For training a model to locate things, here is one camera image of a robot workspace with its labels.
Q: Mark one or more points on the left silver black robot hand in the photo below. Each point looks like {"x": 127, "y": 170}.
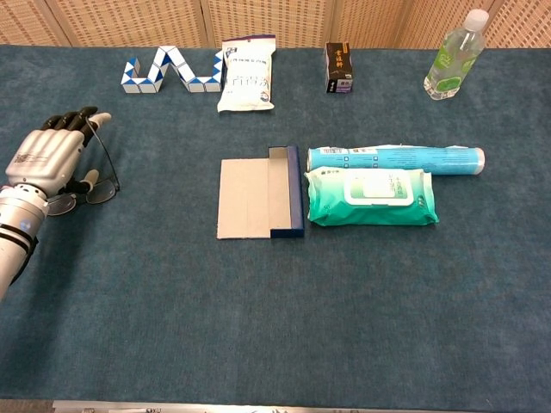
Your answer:
{"x": 47, "y": 159}

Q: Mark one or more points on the black wire-frame eyeglasses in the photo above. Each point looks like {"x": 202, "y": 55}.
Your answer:
{"x": 101, "y": 189}

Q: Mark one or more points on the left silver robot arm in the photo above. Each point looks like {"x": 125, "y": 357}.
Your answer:
{"x": 17, "y": 228}

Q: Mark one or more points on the blue white snake puzzle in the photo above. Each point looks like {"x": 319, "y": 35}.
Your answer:
{"x": 172, "y": 64}

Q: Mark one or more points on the open blue cardboard box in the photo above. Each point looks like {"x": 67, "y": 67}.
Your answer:
{"x": 258, "y": 198}

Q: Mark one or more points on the white laundry powder bag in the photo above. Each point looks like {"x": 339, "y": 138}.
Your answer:
{"x": 247, "y": 77}

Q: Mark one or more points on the woven rattan folding screen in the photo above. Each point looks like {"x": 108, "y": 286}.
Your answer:
{"x": 275, "y": 21}

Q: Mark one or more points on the teal felt table mat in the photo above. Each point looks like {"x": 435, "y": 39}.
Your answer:
{"x": 275, "y": 301}

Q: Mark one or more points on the small black carton box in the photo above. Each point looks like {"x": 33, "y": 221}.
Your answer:
{"x": 339, "y": 64}

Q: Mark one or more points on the green wet wipes pack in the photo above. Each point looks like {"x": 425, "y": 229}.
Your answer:
{"x": 370, "y": 198}

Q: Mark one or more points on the light blue wrap roll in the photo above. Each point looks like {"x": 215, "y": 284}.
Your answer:
{"x": 396, "y": 160}

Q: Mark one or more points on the clear plastic water bottle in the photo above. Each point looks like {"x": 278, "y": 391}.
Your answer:
{"x": 454, "y": 60}

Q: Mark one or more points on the silver aluminium table rail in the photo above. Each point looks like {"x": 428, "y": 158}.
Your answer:
{"x": 275, "y": 407}

